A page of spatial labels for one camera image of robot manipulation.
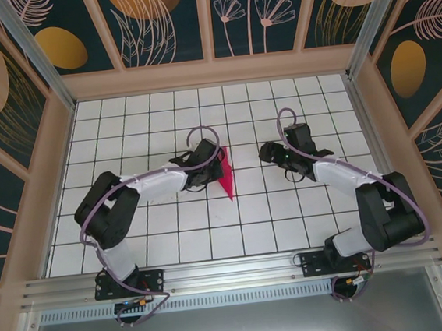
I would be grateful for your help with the pink paper sheet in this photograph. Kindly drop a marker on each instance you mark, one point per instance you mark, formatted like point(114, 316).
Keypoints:
point(228, 180)

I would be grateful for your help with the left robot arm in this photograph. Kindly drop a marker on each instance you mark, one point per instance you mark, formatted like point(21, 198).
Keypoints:
point(104, 212)

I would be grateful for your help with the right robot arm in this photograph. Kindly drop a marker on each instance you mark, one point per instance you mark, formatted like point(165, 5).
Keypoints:
point(386, 212)

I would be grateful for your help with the yellow power connector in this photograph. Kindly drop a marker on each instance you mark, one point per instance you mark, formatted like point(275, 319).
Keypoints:
point(141, 302)
point(350, 280)

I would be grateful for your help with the aluminium side rail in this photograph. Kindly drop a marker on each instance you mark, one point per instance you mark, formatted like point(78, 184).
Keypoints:
point(379, 138)

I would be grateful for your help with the aluminium mounting rail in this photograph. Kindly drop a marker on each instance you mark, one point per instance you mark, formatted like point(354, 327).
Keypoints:
point(231, 270)

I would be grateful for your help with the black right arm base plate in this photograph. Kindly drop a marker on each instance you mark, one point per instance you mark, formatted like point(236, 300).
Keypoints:
point(313, 266)

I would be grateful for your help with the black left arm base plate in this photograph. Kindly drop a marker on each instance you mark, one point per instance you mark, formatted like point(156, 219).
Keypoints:
point(154, 283)

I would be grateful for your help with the aluminium frame post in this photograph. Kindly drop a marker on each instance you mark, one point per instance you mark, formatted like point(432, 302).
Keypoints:
point(34, 54)
point(375, 13)

